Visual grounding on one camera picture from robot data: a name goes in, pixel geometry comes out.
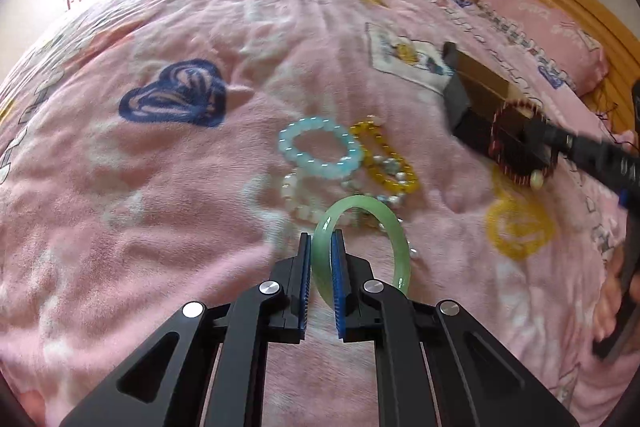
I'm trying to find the yellow bead bracelet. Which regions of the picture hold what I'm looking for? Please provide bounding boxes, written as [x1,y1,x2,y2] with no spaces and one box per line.
[348,118,421,195]

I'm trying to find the light blue bead bracelet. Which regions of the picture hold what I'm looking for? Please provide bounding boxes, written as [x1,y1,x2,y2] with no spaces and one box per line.
[278,116,362,181]

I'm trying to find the wooden headboard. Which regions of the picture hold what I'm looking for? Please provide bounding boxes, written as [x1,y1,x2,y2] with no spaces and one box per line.
[544,0,640,132]

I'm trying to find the pink patterned blanket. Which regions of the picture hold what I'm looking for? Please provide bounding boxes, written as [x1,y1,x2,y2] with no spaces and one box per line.
[1,0,639,426]

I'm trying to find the white bead bracelet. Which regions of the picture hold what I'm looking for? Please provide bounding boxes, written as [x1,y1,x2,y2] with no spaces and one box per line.
[280,169,362,228]

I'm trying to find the dark red bead bracelet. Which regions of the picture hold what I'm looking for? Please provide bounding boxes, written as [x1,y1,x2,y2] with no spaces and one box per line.
[489,98,560,192]

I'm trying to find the green jade bangle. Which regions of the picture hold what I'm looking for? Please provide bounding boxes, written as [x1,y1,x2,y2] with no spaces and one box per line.
[311,195,411,309]

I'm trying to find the pink pillow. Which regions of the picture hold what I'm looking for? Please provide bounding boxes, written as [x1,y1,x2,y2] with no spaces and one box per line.
[478,0,608,96]

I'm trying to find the right hand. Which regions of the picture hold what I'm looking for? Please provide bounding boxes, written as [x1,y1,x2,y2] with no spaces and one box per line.
[592,245,640,353]

